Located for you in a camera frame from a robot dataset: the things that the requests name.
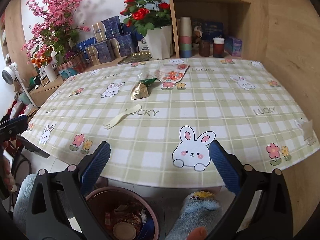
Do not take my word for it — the red rose plant white pot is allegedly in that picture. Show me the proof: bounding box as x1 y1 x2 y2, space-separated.
120 0 173 60

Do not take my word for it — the gold foil chocolate tray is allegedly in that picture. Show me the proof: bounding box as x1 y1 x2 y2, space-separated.
118 51 151 64

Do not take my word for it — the left hand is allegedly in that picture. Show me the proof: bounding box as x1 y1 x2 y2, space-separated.
1 141 16 193

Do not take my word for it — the red cup white rim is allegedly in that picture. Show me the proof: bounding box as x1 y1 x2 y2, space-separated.
213 37 225 57

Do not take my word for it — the floral plastic snack bag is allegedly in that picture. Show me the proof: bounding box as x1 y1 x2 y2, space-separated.
154 63 189 83

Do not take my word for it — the blue gold box lower left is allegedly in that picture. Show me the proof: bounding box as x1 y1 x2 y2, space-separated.
86 41 116 66

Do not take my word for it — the pink blossom artificial plant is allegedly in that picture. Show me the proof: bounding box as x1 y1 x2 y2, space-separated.
21 0 90 68

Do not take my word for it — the blue fluffy slipper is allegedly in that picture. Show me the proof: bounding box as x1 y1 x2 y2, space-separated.
165 191 222 239

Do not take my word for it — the clear plastic wrapper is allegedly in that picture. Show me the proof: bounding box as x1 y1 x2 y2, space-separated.
138 70 150 81

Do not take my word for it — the striped flower basket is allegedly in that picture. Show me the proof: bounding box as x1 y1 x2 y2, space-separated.
57 53 88 76

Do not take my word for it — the blue gold box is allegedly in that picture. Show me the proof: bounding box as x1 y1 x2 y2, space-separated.
92 16 123 42
109 34 136 58
86 41 116 66

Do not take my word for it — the blue gold box lower right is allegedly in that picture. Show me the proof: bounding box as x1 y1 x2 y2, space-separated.
109 34 136 58

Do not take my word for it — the small blue purple box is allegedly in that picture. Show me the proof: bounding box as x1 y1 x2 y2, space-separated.
225 36 242 57

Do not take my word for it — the right hand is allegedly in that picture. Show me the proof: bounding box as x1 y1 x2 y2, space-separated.
189 227 207 240

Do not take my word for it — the blue gold box upper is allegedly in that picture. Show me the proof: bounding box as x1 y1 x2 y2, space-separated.
92 16 123 42

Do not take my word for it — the dark brown cup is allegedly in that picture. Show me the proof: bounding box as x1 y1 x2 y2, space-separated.
199 40 210 57

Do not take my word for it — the white plastic spork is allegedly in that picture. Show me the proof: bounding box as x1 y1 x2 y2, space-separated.
103 104 142 129

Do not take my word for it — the orange flowers white vase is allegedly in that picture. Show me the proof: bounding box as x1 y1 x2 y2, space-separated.
30 54 58 82

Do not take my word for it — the white desk fan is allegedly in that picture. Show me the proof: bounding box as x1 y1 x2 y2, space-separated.
2 62 38 108

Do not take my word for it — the gold green snack wrapper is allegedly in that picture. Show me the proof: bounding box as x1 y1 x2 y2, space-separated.
131 78 157 100

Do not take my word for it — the checkered rabbit tablecloth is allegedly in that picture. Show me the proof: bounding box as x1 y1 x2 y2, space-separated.
23 58 319 188

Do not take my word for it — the wooden shelf unit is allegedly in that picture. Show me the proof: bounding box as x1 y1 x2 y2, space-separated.
169 0 268 61

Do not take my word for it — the stack of pastel cups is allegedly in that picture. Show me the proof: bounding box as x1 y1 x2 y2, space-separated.
179 17 192 58

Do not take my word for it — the brown trash bin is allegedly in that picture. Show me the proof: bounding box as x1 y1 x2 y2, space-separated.
86 186 160 239

